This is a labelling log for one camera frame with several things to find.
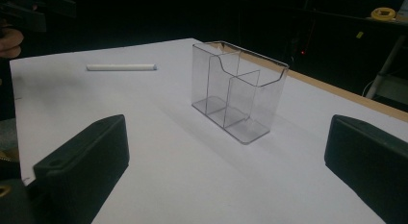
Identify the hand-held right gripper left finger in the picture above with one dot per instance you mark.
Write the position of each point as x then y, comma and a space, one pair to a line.
83, 166

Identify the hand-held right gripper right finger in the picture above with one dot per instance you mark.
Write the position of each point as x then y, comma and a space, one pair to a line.
369, 163

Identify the clear acrylic pen holder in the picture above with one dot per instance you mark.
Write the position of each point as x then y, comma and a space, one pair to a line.
239, 89

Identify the white table cover sheet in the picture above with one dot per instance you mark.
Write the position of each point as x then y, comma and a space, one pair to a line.
166, 179

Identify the grey metal stand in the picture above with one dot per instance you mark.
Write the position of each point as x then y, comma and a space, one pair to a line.
386, 67

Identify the small yellow label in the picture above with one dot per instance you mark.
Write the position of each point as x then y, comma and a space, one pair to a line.
360, 35

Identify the yellow tape roll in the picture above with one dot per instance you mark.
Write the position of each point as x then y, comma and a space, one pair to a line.
383, 13

